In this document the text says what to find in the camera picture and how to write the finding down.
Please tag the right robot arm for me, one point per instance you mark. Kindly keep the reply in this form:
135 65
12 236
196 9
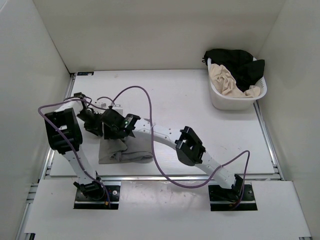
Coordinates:
188 146

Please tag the aluminium front rail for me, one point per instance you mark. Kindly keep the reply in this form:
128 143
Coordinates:
249 177

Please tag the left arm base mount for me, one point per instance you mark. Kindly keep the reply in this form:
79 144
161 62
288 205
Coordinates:
93 196

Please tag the white laundry basket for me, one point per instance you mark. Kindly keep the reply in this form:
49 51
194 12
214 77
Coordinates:
233 104

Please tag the grey trousers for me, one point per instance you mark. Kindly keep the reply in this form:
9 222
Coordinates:
126 150

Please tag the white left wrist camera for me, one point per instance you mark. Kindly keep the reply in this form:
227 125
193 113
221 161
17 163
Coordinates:
102 103

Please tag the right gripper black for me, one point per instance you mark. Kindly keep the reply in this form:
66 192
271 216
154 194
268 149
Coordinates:
108 134

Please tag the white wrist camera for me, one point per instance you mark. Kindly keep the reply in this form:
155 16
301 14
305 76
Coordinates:
102 103
118 108

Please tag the beige garment in basket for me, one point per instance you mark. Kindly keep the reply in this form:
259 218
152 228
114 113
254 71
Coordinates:
225 83

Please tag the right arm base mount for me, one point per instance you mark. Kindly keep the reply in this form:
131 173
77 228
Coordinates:
221 200

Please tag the black garment in basket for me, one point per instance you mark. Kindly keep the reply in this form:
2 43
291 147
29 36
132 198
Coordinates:
240 63

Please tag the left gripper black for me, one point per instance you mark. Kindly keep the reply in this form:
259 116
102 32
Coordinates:
96 127

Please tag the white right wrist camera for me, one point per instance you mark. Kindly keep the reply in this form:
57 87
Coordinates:
118 108

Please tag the blue label sticker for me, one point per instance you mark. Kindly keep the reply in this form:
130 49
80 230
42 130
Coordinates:
85 73

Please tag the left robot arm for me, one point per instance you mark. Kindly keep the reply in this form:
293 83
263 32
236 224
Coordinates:
64 136

